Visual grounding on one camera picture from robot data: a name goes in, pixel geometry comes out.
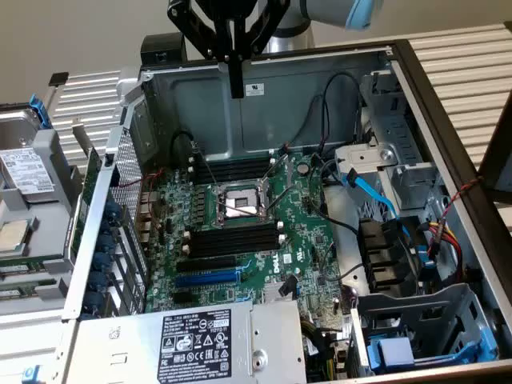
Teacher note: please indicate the silver hard disk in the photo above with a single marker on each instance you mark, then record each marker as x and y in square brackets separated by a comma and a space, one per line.
[24, 168]

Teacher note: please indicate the silver power supply unit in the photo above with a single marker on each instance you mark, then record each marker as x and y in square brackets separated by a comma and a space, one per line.
[132, 344]

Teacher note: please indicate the blue plastic disk carrier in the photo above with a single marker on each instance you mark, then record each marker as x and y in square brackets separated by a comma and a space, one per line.
[374, 356]

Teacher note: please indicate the black plastic fan shroud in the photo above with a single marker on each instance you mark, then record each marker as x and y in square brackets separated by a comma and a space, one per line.
[380, 248]

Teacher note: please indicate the grey metal drive cage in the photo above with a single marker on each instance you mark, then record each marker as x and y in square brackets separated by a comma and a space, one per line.
[360, 158]

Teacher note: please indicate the dark flat panel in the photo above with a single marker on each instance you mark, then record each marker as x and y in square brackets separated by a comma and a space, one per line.
[490, 168]

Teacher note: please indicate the green graphics card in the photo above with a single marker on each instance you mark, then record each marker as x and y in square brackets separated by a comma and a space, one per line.
[93, 168]

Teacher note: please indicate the CPU socket locking lever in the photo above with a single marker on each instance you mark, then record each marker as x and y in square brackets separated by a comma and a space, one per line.
[277, 166]
[279, 198]

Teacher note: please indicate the metal port block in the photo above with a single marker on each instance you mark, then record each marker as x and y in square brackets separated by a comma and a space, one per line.
[146, 200]

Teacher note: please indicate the silver chipset heatsink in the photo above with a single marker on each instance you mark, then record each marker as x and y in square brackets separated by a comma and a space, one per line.
[270, 294]

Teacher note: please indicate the silver coin battery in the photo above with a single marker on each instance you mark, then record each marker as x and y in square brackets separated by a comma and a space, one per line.
[305, 168]

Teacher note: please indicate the CPU socket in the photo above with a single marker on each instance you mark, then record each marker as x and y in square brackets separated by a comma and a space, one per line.
[240, 200]

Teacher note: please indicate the pale blue block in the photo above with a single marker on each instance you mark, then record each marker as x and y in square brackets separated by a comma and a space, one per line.
[396, 352]

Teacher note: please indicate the small black end cap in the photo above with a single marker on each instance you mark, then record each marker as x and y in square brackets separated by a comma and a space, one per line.
[59, 78]

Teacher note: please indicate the long black expansion slot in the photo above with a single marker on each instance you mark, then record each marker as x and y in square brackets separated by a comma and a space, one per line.
[208, 264]

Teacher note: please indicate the small blue plastic clip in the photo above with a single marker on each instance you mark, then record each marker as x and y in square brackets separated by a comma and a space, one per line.
[32, 376]

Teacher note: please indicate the grey metal disk bay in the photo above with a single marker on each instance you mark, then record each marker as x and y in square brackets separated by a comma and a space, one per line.
[400, 308]

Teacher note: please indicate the green Dell motherboard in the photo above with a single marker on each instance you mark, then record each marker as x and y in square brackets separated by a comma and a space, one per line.
[316, 256]

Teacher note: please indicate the short black expansion slot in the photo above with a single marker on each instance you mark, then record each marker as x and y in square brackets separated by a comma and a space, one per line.
[182, 297]

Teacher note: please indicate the black rectangular box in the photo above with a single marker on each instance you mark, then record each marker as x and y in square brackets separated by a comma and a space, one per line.
[160, 48]

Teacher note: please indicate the metal socket cover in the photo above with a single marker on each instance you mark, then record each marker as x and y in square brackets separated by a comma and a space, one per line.
[264, 192]

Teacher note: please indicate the dark blue slot clip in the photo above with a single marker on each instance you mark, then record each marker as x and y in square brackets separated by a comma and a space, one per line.
[92, 300]
[113, 209]
[97, 281]
[105, 242]
[102, 261]

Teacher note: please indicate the silver CPU chip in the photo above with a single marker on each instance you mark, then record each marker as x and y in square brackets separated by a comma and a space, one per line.
[12, 236]

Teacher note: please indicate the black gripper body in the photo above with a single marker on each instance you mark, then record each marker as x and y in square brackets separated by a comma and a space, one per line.
[236, 8]

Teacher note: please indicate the blue expansion slot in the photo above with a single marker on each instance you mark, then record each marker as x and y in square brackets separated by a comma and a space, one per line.
[208, 277]

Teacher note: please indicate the blue disk carrier rail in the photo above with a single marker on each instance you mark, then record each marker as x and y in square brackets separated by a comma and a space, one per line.
[40, 112]

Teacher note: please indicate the black angled plug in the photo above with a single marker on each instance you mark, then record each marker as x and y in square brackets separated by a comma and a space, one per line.
[288, 286]

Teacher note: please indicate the grey open PC case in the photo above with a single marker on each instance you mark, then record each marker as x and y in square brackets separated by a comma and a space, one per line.
[352, 60]

